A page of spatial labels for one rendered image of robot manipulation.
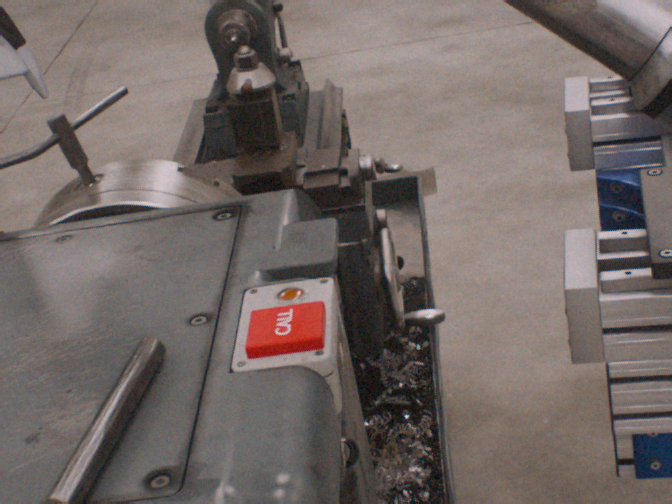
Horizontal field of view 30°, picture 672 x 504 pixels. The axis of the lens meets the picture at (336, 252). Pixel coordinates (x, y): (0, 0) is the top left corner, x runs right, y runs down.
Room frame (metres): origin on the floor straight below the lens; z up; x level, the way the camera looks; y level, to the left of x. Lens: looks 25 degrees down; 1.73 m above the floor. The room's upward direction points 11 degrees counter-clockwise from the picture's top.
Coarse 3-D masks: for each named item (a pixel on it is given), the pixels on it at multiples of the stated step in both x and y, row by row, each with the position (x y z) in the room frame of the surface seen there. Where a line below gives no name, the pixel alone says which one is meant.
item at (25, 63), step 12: (0, 36) 1.27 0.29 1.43; (0, 48) 1.26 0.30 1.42; (12, 48) 1.26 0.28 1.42; (24, 48) 1.26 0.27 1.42; (0, 60) 1.25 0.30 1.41; (12, 60) 1.26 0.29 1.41; (24, 60) 1.26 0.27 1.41; (0, 72) 1.24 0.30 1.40; (12, 72) 1.25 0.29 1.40; (24, 72) 1.25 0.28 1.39; (36, 72) 1.26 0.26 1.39; (36, 84) 1.25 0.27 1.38
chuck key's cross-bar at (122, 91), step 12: (108, 96) 1.39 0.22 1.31; (120, 96) 1.39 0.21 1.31; (96, 108) 1.37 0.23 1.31; (72, 120) 1.35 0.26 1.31; (84, 120) 1.35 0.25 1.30; (48, 144) 1.31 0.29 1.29; (12, 156) 1.28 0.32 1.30; (24, 156) 1.29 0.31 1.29; (36, 156) 1.30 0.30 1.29; (0, 168) 1.27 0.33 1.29
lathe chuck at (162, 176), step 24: (96, 168) 1.38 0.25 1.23; (120, 168) 1.35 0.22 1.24; (144, 168) 1.34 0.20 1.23; (168, 168) 1.35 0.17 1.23; (72, 192) 1.33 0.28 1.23; (96, 192) 1.29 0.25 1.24; (168, 192) 1.28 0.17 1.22; (192, 192) 1.30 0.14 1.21; (216, 192) 1.33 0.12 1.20; (48, 216) 1.30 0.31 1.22
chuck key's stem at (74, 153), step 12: (48, 120) 1.33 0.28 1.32; (60, 120) 1.33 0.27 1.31; (60, 132) 1.33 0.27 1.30; (72, 132) 1.33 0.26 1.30; (60, 144) 1.33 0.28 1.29; (72, 144) 1.33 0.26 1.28; (72, 156) 1.33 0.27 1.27; (84, 156) 1.33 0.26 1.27; (72, 168) 1.33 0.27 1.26; (84, 168) 1.33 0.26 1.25; (84, 180) 1.33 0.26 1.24; (96, 180) 1.33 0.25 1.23
